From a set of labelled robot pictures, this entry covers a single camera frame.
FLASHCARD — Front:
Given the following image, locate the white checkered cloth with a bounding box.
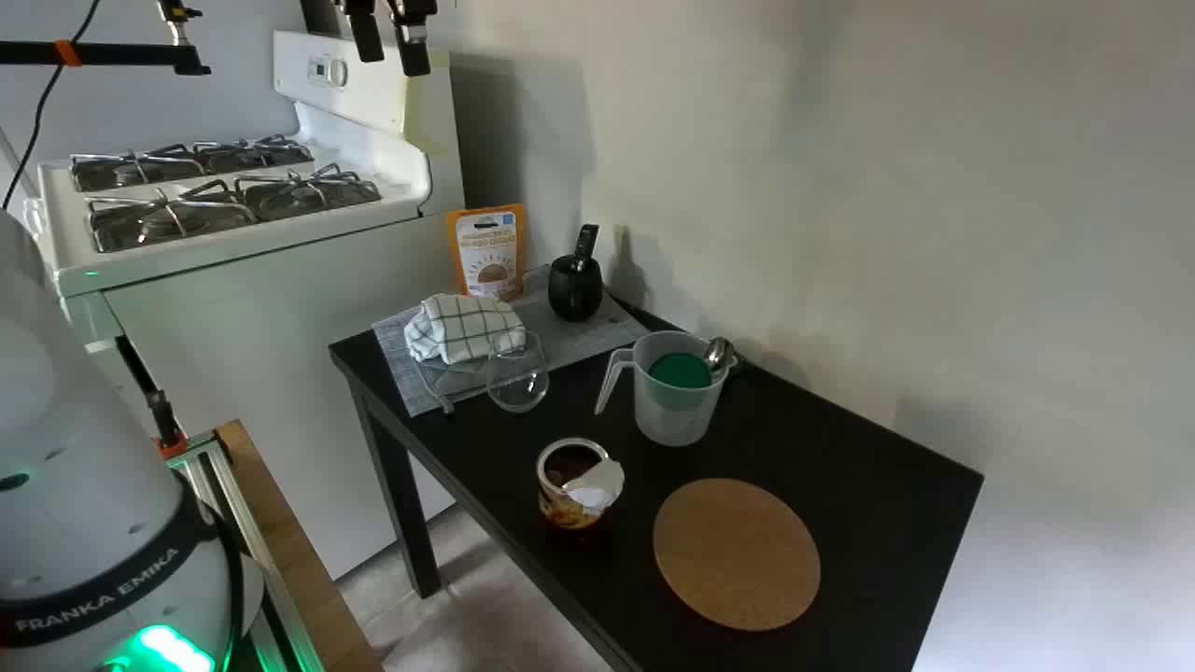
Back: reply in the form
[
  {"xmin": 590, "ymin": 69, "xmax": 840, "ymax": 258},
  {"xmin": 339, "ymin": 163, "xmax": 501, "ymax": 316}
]
[{"xmin": 399, "ymin": 292, "xmax": 529, "ymax": 370}]

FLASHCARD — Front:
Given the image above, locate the black vertical pole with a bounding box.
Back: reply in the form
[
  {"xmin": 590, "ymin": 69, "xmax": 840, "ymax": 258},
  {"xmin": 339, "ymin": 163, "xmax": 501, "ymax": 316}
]
[{"xmin": 296, "ymin": 0, "xmax": 346, "ymax": 36}]

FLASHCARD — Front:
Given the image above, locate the black burner grate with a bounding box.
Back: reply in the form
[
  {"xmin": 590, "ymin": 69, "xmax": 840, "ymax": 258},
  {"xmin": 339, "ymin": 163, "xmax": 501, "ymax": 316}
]
[
  {"xmin": 67, "ymin": 131, "xmax": 313, "ymax": 194},
  {"xmin": 87, "ymin": 161, "xmax": 384, "ymax": 252}
]

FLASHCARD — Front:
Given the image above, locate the orange food pouch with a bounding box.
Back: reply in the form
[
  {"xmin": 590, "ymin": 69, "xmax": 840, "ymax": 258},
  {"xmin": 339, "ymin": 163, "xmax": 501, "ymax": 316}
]
[{"xmin": 444, "ymin": 200, "xmax": 529, "ymax": 307}]

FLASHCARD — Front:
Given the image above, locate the black mug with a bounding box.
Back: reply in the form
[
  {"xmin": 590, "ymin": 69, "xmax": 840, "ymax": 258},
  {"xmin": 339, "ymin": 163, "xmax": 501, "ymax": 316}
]
[{"xmin": 545, "ymin": 248, "xmax": 610, "ymax": 323}]

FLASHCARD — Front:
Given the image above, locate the white gas stove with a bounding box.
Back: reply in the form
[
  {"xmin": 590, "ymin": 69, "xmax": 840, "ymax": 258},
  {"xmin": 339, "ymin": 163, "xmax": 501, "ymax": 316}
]
[{"xmin": 32, "ymin": 28, "xmax": 471, "ymax": 582}]

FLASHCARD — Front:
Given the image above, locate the grey quilted pot holder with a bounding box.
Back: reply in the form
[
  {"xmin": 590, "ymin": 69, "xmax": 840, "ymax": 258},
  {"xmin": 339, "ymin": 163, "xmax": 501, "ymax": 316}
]
[{"xmin": 423, "ymin": 351, "xmax": 551, "ymax": 402}]

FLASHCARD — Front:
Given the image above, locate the black table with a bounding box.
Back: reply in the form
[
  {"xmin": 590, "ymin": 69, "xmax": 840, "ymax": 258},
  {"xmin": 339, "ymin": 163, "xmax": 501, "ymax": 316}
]
[{"xmin": 325, "ymin": 292, "xmax": 987, "ymax": 672}]

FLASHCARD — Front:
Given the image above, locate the black pole with orange tape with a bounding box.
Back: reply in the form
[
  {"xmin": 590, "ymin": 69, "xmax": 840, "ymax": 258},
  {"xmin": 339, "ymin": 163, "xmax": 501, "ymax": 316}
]
[{"xmin": 110, "ymin": 333, "xmax": 190, "ymax": 460}]

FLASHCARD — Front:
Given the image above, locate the green sponge in jug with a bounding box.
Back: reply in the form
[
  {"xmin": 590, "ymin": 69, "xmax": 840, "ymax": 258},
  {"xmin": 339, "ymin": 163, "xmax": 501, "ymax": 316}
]
[{"xmin": 647, "ymin": 348, "xmax": 715, "ymax": 389}]

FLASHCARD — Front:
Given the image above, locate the clear plastic measuring jug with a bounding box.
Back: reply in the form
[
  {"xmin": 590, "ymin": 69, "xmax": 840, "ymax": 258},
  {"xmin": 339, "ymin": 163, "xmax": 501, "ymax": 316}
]
[{"xmin": 590, "ymin": 329, "xmax": 735, "ymax": 446}]

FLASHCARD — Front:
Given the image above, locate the wooden bench top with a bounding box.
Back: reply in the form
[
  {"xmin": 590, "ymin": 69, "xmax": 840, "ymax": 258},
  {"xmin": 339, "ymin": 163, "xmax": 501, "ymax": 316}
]
[{"xmin": 209, "ymin": 419, "xmax": 384, "ymax": 672}]

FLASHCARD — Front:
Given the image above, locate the round wooden board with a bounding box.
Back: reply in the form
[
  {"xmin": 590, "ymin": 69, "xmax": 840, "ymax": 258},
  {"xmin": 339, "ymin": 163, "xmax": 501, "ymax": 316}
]
[{"xmin": 651, "ymin": 474, "xmax": 824, "ymax": 635}]

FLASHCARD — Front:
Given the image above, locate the black utensil handle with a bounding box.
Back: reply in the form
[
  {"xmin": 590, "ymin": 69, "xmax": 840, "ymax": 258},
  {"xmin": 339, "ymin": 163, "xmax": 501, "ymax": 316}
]
[{"xmin": 572, "ymin": 219, "xmax": 606, "ymax": 272}]

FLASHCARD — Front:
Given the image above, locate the thin black cable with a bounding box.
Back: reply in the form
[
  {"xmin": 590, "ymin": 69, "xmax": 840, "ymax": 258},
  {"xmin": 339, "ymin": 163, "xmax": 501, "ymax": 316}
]
[{"xmin": 0, "ymin": 0, "xmax": 104, "ymax": 214}]

